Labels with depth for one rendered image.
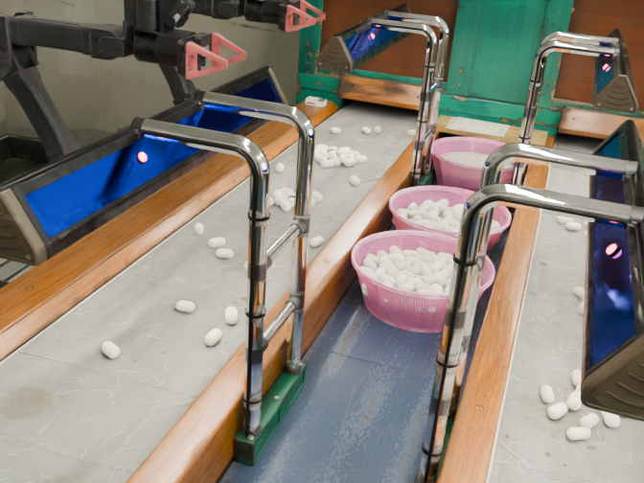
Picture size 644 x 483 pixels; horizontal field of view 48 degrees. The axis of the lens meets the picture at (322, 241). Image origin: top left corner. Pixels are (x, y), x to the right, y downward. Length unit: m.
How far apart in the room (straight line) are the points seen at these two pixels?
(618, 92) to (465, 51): 0.88
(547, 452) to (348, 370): 0.35
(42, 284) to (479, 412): 0.72
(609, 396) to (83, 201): 0.52
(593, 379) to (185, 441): 0.52
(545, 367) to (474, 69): 1.30
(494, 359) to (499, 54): 1.33
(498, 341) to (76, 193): 0.68
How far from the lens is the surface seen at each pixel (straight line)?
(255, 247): 0.85
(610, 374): 0.57
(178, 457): 0.90
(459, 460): 0.93
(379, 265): 1.41
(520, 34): 2.27
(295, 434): 1.07
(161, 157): 0.89
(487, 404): 1.03
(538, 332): 1.26
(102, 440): 0.97
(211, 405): 0.97
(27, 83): 1.65
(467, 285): 0.79
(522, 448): 1.01
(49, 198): 0.74
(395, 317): 1.30
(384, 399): 1.15
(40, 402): 1.05
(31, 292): 1.25
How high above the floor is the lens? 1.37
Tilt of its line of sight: 26 degrees down
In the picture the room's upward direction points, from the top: 4 degrees clockwise
